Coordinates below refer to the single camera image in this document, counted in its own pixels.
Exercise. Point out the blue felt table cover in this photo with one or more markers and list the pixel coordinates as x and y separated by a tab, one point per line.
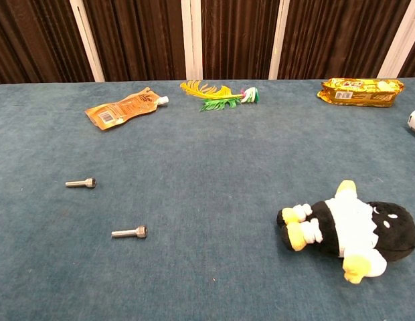
211	167

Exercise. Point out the steel bolt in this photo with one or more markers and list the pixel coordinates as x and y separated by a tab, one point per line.
127	232
77	183

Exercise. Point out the yellow green feather toy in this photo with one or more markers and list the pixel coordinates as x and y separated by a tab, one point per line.
224	92

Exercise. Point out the black white plush doll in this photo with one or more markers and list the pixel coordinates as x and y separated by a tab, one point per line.
331	227

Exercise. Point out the dark brown pleated curtain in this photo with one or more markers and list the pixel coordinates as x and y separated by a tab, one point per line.
144	40

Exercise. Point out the white frame post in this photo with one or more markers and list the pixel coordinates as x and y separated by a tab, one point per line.
190	40
88	43
400	43
278	40

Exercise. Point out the orange spout pouch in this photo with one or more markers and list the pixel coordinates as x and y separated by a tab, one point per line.
120	108

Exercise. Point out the golden snack package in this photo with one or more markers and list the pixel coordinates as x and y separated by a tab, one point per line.
361	93

